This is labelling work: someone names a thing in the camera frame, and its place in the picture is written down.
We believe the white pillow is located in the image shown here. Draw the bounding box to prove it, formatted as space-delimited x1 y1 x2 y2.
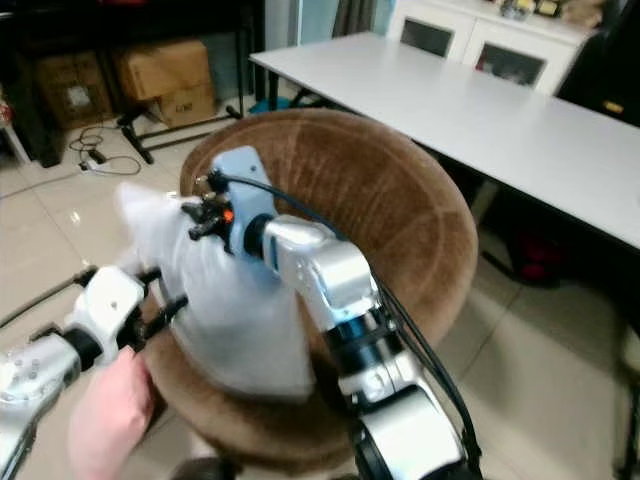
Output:
115 180 316 401

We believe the brown round plush sofa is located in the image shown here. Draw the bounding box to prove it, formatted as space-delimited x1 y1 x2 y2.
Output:
145 108 479 476

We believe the large cardboard box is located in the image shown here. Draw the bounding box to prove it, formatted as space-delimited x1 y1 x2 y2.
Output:
115 40 219 129

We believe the small labelled cardboard box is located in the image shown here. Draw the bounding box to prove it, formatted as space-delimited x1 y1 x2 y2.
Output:
35 52 113 129

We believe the black shelf unit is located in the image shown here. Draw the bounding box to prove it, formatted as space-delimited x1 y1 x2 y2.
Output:
0 0 266 166

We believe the grey curtain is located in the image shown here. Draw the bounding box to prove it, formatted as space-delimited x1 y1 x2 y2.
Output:
330 0 376 39

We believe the long white table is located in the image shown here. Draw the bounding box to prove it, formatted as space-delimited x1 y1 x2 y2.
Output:
250 32 640 251

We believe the white cabinet with glass doors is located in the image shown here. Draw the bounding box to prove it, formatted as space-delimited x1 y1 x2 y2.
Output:
385 0 606 96

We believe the magenta plastic item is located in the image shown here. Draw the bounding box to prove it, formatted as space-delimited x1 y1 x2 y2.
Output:
520 235 571 286

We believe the black chair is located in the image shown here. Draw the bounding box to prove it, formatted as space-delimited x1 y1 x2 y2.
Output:
555 30 640 126

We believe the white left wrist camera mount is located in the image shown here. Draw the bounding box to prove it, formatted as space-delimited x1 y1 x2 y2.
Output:
63 265 148 361

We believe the pale right wrist camera mount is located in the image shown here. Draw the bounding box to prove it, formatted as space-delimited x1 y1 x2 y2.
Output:
215 146 276 256

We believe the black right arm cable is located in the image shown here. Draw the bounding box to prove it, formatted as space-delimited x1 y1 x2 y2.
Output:
210 172 486 480

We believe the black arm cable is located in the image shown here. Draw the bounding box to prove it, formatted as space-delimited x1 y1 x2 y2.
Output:
210 172 486 480
0 265 101 326

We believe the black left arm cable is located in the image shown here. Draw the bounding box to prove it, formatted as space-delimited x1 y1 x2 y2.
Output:
0 265 101 326

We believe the black power cable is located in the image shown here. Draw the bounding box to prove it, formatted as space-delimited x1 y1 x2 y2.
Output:
70 125 146 179

